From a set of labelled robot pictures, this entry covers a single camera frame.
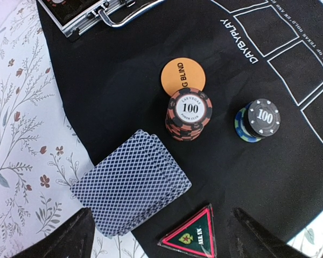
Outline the orange big blind button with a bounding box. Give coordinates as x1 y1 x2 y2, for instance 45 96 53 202
160 58 206 97

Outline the black and green chip stack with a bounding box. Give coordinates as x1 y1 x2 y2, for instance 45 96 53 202
234 98 281 143

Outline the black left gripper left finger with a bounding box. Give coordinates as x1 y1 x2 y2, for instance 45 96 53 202
14 208 95 257

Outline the blue playing card deck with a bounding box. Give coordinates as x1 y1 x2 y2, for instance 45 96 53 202
71 130 192 237

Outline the orange black chip stack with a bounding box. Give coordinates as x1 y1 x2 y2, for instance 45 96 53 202
165 88 213 141

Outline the aluminium poker chip case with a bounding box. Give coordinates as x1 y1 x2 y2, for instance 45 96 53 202
37 1 163 41

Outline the black poker table mat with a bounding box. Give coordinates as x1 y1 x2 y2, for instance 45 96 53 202
36 0 323 258

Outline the triangular all in button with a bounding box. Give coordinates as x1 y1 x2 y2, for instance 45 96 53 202
158 204 217 258

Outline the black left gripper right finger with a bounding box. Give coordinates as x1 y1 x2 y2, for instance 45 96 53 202
233 207 306 257

